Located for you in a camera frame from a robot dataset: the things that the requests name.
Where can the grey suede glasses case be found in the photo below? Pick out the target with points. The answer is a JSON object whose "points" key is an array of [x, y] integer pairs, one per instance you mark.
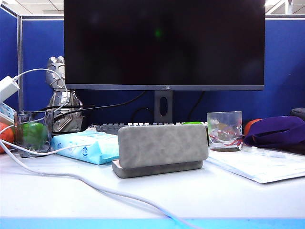
{"points": [[162, 145]]}

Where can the grey monitor stand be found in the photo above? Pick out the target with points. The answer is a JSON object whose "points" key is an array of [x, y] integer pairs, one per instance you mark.
{"points": [[157, 117]]}

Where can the white and grey keyboard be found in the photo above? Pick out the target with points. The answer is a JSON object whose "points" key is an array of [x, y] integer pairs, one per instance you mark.
{"points": [[107, 128]]}

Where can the black computer monitor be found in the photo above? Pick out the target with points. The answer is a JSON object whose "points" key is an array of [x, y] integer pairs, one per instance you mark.
{"points": [[166, 47]]}

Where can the light blue wet wipes pack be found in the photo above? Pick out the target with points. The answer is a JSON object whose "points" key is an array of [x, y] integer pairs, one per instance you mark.
{"points": [[83, 148]]}

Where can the clear printed glass cup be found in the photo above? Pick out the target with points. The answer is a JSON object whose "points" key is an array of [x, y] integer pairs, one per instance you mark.
{"points": [[224, 143]]}

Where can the silver robot figurine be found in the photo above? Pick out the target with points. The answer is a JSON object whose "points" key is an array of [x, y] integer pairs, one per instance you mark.
{"points": [[56, 71]]}

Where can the green pepper toy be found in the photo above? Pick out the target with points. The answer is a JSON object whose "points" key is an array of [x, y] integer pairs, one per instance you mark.
{"points": [[35, 134]]}

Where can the paper documents in clear sleeve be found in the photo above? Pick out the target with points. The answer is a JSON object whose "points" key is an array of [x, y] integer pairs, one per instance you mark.
{"points": [[262, 164]]}

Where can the clear acrylic container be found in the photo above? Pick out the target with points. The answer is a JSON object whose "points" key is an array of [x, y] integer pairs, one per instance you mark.
{"points": [[19, 143]]}

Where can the white power charger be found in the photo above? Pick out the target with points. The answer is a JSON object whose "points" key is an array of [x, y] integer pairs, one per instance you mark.
{"points": [[7, 89]]}

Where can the blue and white mask box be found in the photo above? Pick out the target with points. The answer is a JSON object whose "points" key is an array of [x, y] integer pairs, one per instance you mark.
{"points": [[4, 111]]}

